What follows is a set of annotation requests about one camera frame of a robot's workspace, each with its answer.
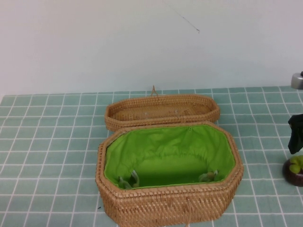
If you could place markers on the right robot arm silver black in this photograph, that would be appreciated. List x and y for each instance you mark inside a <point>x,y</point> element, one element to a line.
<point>297,81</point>

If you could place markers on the dark purple mangosteen green calyx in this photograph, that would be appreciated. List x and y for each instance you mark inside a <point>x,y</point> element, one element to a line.
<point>293,175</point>

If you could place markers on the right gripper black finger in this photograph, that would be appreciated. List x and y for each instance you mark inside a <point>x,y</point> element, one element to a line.
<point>297,134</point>

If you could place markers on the woven rattan basket lid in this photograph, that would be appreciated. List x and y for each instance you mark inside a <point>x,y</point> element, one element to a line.
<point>161,110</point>

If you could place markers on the green white checked tablecloth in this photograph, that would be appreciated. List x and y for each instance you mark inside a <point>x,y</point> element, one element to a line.
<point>47,142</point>

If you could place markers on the woven rattan basket green lining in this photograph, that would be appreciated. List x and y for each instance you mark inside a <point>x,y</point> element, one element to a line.
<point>165,203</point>

